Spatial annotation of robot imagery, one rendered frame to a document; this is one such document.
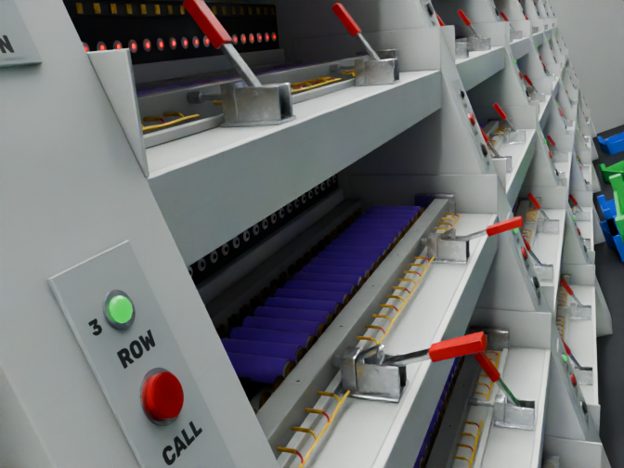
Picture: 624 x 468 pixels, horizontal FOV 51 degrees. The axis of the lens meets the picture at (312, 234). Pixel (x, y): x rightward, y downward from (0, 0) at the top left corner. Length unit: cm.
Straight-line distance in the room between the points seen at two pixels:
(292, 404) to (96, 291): 19
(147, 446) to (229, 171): 15
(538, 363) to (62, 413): 72
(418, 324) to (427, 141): 36
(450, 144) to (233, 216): 54
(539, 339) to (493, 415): 18
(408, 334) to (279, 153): 21
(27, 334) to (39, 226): 4
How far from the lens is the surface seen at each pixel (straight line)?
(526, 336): 91
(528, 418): 74
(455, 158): 85
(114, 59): 27
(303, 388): 41
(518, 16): 223
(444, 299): 59
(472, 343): 42
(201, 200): 31
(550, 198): 157
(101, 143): 26
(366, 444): 40
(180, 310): 26
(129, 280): 24
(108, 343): 23
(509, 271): 88
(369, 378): 44
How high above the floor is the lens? 69
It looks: 8 degrees down
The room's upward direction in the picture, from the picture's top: 23 degrees counter-clockwise
